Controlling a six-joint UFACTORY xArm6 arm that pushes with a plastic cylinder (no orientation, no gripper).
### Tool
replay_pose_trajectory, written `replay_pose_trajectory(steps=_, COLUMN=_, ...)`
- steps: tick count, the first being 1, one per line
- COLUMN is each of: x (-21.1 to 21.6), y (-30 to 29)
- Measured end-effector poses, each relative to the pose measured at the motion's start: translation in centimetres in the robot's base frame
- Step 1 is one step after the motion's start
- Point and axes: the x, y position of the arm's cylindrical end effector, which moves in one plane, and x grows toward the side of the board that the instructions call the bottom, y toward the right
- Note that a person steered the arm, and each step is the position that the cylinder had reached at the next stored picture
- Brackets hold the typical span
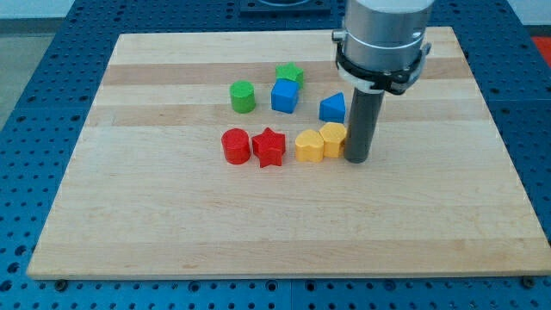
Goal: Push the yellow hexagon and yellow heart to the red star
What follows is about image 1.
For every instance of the green star block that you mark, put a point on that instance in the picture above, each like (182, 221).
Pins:
(290, 71)

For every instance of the red star block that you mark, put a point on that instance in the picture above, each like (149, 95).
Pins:
(269, 146)

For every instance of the red cylinder block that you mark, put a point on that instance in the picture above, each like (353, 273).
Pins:
(236, 146)

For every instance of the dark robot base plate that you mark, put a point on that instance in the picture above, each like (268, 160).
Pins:
(286, 7)

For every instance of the green cylinder block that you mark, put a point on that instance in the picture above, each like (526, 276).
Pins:
(242, 95)

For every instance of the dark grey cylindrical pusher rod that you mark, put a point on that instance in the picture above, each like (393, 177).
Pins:
(364, 111)

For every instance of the blue cube block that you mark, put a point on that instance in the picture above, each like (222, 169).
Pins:
(284, 95)

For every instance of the yellow heart block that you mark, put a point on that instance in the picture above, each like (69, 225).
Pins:
(309, 146)

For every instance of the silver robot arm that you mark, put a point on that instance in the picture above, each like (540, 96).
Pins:
(380, 49)

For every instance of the blue triangle block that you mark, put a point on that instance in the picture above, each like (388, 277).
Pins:
(332, 109)

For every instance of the yellow hexagon block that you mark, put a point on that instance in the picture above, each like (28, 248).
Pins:
(334, 135)

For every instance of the black white tool mount ring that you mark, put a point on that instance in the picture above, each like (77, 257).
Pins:
(394, 82)

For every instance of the light wooden board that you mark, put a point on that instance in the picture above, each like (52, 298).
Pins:
(148, 193)

